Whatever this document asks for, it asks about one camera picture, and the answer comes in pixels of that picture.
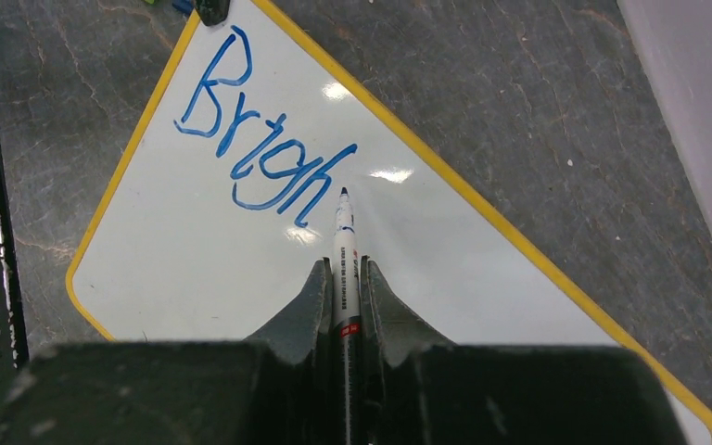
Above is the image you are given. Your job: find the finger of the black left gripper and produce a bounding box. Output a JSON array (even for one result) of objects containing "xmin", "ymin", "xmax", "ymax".
[{"xmin": 195, "ymin": 0, "xmax": 231, "ymax": 26}]

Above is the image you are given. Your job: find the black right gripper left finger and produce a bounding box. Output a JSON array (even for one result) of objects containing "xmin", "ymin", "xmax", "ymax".
[{"xmin": 0, "ymin": 260, "xmax": 333, "ymax": 444}]

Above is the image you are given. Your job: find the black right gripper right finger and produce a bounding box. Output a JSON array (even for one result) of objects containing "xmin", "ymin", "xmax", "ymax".
[{"xmin": 361, "ymin": 257, "xmax": 686, "ymax": 444}]

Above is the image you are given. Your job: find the blue whiteboard marker pen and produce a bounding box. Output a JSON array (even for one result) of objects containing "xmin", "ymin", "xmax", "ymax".
[{"xmin": 332, "ymin": 187, "xmax": 366, "ymax": 444}]

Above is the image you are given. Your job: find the yellow framed whiteboard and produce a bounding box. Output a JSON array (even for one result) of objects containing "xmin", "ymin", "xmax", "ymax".
[{"xmin": 66, "ymin": 1, "xmax": 712, "ymax": 444}]

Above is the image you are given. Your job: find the blue marker cap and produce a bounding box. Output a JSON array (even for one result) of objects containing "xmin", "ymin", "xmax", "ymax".
[{"xmin": 171, "ymin": 0, "xmax": 195, "ymax": 17}]

